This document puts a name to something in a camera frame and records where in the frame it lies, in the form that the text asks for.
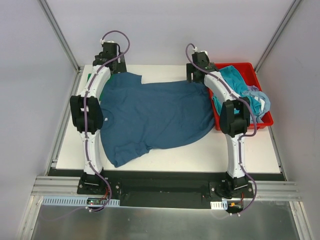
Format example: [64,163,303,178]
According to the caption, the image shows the dark blue t-shirt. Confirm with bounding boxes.
[100,72,215,168]

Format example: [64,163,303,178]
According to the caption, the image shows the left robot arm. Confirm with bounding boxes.
[69,40,127,195]

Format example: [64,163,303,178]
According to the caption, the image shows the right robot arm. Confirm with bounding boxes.
[186,49,251,199]

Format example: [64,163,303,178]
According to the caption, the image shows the teal t-shirt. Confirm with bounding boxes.
[211,65,267,123]

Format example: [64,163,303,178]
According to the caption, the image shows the folded green t-shirt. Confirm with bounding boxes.
[83,73,112,100]

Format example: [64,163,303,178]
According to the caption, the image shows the light blue t-shirt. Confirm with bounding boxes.
[241,85,271,123]

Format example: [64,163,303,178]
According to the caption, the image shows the left aluminium frame post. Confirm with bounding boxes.
[37,0,81,73]

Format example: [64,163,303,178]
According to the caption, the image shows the aluminium frame post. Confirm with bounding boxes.
[37,0,81,73]
[254,0,303,73]

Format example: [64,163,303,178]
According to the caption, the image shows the right aluminium frame post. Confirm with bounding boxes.
[254,0,303,73]

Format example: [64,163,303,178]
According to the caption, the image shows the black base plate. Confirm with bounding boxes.
[47,167,287,208]

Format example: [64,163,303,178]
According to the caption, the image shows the right white cable duct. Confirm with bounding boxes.
[210,200,228,211]

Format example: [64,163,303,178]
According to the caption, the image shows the white cable duct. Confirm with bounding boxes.
[42,196,120,208]
[210,200,228,211]

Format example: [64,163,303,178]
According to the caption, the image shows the left white cable duct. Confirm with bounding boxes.
[42,196,120,208]

